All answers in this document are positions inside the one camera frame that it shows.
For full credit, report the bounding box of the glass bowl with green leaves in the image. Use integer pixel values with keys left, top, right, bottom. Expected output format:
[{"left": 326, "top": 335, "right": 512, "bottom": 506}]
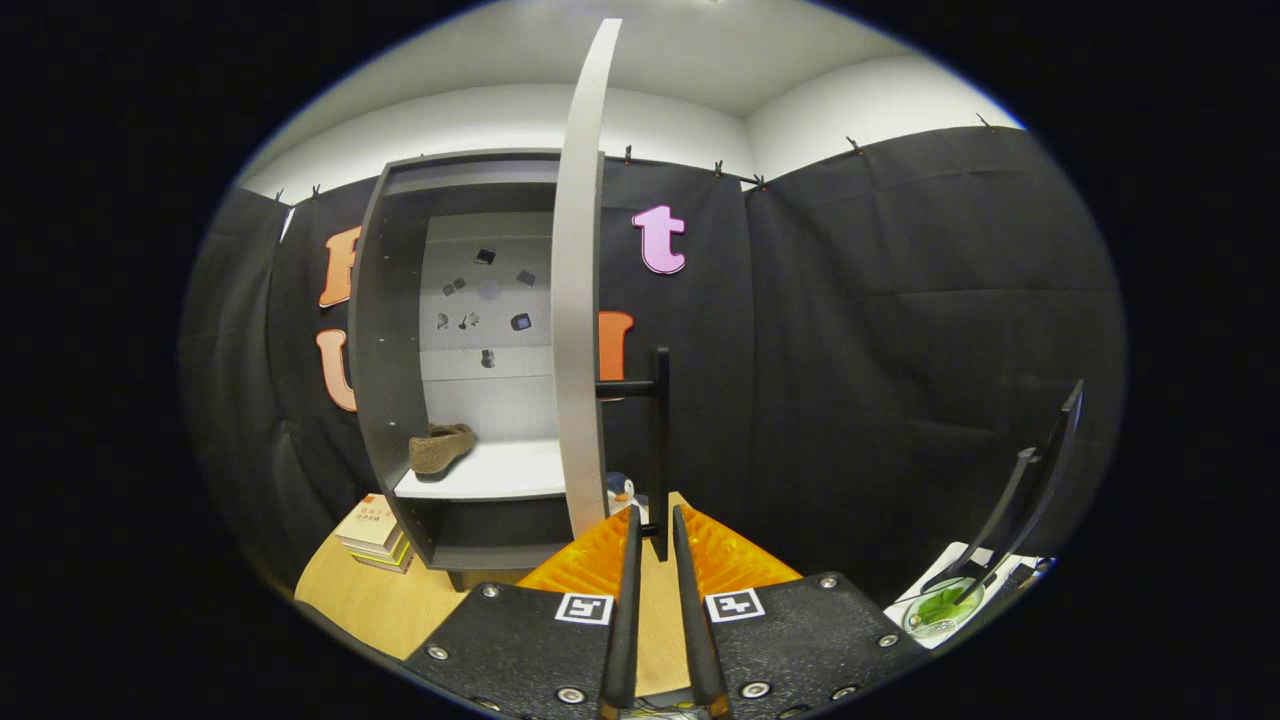
[{"left": 903, "top": 577, "right": 987, "bottom": 641}]

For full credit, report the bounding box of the black metal stand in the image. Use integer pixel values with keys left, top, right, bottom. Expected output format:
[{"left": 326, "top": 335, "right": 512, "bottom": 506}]
[{"left": 920, "top": 380, "right": 1086, "bottom": 601}]

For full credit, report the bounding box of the brown fuzzy shoe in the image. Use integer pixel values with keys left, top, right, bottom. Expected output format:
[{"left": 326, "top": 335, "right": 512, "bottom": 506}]
[{"left": 408, "top": 423, "right": 477, "bottom": 476}]

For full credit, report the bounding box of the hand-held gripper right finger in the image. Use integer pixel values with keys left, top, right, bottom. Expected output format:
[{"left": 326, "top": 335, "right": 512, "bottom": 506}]
[{"left": 670, "top": 503, "right": 929, "bottom": 720}]

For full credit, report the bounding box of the white paper sheet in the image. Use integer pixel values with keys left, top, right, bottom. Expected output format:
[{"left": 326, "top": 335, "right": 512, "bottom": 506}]
[{"left": 885, "top": 540, "right": 1053, "bottom": 651}]

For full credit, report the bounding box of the black backdrop cloth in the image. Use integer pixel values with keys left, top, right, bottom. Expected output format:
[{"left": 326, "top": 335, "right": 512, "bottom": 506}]
[{"left": 180, "top": 125, "right": 1129, "bottom": 611}]

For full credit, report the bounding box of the dark grey shoe cabinet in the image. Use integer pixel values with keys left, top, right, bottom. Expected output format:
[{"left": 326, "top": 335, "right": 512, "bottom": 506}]
[{"left": 347, "top": 148, "right": 606, "bottom": 591}]

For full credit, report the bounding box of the yellow edged book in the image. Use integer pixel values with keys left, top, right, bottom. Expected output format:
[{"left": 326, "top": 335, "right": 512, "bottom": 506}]
[{"left": 345, "top": 535, "right": 411, "bottom": 564}]

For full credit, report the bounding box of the white cabinet shelf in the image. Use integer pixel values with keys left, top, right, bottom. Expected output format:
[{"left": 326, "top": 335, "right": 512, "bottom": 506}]
[{"left": 393, "top": 440, "right": 567, "bottom": 502}]

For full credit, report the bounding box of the black door handle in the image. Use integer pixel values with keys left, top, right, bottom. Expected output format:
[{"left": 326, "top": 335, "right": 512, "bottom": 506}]
[{"left": 597, "top": 347, "right": 671, "bottom": 563}]

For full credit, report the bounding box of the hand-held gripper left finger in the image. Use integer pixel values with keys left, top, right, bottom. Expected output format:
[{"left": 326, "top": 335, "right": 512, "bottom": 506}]
[{"left": 400, "top": 503, "right": 643, "bottom": 720}]

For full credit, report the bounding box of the beige shoe cabinet door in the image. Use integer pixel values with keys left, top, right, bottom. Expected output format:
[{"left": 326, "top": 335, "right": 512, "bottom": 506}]
[{"left": 551, "top": 18, "right": 623, "bottom": 541}]

